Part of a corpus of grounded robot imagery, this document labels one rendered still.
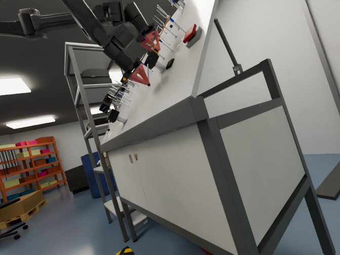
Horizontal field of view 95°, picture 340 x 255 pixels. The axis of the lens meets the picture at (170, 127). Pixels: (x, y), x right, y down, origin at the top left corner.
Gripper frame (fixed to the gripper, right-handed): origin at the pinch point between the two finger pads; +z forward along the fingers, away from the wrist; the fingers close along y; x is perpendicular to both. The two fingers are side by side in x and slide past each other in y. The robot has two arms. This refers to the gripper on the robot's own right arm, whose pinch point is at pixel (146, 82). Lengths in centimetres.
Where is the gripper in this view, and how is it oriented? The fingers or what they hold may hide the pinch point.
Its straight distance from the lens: 71.0
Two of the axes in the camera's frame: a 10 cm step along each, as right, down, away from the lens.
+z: 7.0, 5.9, 3.9
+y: -5.1, 0.4, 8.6
